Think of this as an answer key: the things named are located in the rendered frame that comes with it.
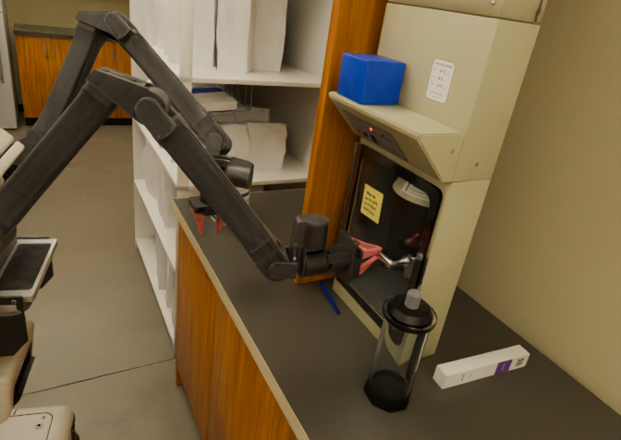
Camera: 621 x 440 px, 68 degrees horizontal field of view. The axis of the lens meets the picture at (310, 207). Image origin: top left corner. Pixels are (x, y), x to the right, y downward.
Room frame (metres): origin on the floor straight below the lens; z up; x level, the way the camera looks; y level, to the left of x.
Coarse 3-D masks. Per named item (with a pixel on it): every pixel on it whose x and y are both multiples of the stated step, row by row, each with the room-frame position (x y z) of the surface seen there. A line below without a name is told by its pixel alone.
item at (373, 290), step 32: (384, 160) 1.02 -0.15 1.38; (384, 192) 1.00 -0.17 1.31; (416, 192) 0.92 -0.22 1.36; (352, 224) 1.08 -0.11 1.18; (384, 224) 0.98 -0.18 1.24; (416, 224) 0.90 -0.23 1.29; (416, 256) 0.88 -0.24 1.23; (352, 288) 1.04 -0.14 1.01; (384, 288) 0.94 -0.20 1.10; (416, 288) 0.86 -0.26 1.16
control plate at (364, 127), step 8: (344, 112) 1.05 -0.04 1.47; (352, 120) 1.05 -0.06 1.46; (360, 120) 0.99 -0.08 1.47; (360, 128) 1.04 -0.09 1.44; (368, 128) 0.99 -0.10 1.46; (376, 128) 0.94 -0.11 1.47; (376, 136) 0.98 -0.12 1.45; (384, 136) 0.93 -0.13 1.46; (392, 136) 0.90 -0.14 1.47; (376, 144) 1.02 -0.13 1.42; (384, 144) 0.97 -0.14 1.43; (392, 144) 0.93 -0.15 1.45; (392, 152) 0.97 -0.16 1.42; (400, 152) 0.92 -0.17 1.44
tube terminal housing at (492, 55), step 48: (384, 48) 1.11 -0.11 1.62; (432, 48) 0.98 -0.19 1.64; (480, 48) 0.88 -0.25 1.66; (528, 48) 0.91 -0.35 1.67; (480, 96) 0.86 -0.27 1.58; (480, 144) 0.88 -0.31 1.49; (480, 192) 0.91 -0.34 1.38; (432, 240) 0.87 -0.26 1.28; (336, 288) 1.11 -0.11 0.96; (432, 288) 0.88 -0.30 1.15; (432, 336) 0.91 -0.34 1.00
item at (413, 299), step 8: (400, 296) 0.79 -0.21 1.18; (408, 296) 0.76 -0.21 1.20; (416, 296) 0.75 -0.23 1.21; (392, 304) 0.76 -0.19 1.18; (400, 304) 0.76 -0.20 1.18; (408, 304) 0.75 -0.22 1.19; (416, 304) 0.75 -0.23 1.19; (424, 304) 0.77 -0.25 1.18; (392, 312) 0.74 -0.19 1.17; (400, 312) 0.74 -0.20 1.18; (408, 312) 0.74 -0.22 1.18; (416, 312) 0.74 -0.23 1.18; (424, 312) 0.74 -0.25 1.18; (400, 320) 0.73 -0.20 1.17; (408, 320) 0.72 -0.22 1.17; (416, 320) 0.72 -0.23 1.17; (424, 320) 0.73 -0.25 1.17
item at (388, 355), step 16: (384, 304) 0.77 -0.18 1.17; (384, 320) 0.76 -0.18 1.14; (432, 320) 0.74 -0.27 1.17; (384, 336) 0.74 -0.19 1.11; (400, 336) 0.72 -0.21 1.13; (416, 336) 0.72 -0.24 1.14; (384, 352) 0.73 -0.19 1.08; (400, 352) 0.72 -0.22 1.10; (416, 352) 0.72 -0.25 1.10; (384, 368) 0.73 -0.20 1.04; (400, 368) 0.72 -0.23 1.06; (416, 368) 0.73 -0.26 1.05; (384, 384) 0.72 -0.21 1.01; (400, 384) 0.72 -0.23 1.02
